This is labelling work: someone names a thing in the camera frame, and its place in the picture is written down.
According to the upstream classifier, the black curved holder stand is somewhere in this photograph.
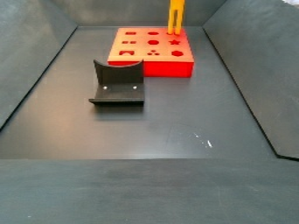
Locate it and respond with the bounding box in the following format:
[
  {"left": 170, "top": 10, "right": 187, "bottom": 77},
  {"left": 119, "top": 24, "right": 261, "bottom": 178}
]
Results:
[{"left": 88, "top": 60, "right": 146, "bottom": 105}]

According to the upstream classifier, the red shape-sorting block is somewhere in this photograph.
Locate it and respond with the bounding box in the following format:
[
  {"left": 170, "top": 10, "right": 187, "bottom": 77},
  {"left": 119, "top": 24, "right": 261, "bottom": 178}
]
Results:
[{"left": 107, "top": 27, "right": 194, "bottom": 78}]

